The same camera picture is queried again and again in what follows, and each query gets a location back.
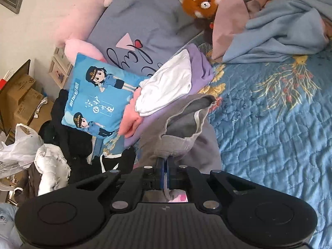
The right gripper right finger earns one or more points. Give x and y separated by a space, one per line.
194 183

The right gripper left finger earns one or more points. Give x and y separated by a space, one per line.
144 178

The grey garment with pink cuffs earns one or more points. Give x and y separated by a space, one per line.
185 134

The black clothes pile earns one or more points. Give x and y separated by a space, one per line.
76 146

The folded coral pink garment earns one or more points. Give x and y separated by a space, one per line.
131 118

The white fluffy garment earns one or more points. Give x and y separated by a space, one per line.
53 167

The folded white garment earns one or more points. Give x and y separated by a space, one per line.
170 82

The blue cartoon police cushion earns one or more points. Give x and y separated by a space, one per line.
97 97

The folded purple garment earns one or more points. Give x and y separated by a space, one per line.
202 75

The blue floral quilted blanket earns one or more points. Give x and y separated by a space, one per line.
273 129

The white plastic bag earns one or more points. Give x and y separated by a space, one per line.
21 154

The light blue padded jacket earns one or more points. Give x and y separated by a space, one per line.
9 237

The cardboard boxes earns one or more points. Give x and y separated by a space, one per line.
21 103

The grey printed sofa cover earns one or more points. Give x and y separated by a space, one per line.
141 35

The large pink plush toy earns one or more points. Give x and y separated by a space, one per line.
74 29

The pink cloth under plush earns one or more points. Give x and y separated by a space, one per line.
230 19

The red panda plush toy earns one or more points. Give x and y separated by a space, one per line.
204 13

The light blue garment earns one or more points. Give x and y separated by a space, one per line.
282 29

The framed picture on wall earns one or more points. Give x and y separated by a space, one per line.
58 74

